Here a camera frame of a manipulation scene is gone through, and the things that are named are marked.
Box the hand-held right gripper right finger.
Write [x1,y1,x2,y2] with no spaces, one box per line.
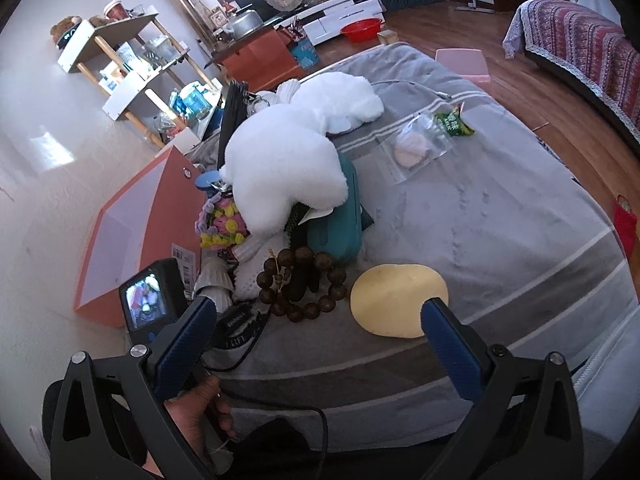
[420,297,586,480]

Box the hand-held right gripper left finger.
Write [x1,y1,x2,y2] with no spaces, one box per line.
[50,294,221,480]

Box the orange cardboard box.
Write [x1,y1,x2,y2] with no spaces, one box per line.
[74,147,208,330]

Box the pale yellow oval sponge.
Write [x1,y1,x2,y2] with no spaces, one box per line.
[350,262,449,339]

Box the clear bag with pink puff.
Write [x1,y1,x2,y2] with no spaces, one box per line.
[381,112,453,186]

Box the blue printed container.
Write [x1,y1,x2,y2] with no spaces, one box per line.
[287,35,321,71]

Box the person's left hand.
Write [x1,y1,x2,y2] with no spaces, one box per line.
[142,375,237,480]

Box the white dotted sock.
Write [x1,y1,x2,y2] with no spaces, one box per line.
[235,235,281,301]

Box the colourful woolly flower bundle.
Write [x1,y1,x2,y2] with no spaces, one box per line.
[194,195,250,250]

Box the grey striped blanket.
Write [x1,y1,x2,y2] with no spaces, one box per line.
[192,42,631,461]

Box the person's black clothing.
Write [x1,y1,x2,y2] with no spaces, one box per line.
[215,417,381,480]

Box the teal fabric pouch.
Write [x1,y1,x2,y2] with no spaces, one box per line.
[306,152,362,266]

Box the white plush toy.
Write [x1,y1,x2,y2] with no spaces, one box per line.
[220,72,385,235]

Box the black cloth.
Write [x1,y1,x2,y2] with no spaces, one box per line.
[217,80,256,171]

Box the green snack packet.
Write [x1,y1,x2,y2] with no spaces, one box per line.
[434,105,476,137]

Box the white wooden shelf rack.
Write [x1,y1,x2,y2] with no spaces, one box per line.
[50,12,221,148]

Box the orange cabinet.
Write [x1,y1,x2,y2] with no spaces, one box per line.
[212,27,301,93]

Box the pink plastic stool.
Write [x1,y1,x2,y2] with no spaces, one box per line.
[435,49,493,86]

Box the aluminium kettle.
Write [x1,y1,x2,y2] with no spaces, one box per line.
[222,7,263,41]

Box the red plastic basin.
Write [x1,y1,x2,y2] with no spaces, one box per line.
[340,17,385,43]

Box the red striped cushion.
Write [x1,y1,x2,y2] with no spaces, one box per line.
[502,0,640,146]

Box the white television stand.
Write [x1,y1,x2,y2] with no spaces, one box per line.
[295,0,386,36]

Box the black cable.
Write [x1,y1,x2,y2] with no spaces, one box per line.
[205,360,330,443]

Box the brown wooden bead bracelet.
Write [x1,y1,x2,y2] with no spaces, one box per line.
[256,246,348,323]

